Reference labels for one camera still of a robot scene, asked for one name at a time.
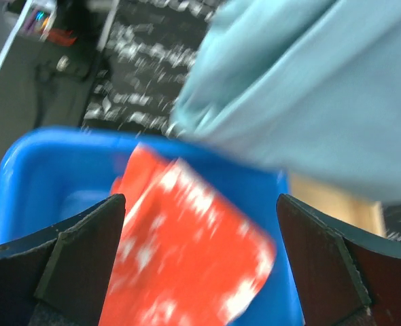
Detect wooden clothes rack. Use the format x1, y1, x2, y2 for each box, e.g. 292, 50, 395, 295
290, 174, 386, 237

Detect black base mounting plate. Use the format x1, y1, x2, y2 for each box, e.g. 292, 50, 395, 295
1, 1, 112, 132

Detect light blue trousers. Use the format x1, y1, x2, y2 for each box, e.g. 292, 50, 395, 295
171, 1, 401, 203

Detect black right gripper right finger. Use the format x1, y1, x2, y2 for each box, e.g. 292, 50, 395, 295
277, 194, 401, 326

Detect blue plastic bin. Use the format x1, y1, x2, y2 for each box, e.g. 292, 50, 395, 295
0, 128, 303, 325

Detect red white patterned trousers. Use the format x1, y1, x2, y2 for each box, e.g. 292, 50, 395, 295
99, 145, 276, 325

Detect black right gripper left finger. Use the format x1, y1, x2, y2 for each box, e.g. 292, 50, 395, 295
0, 194, 125, 325

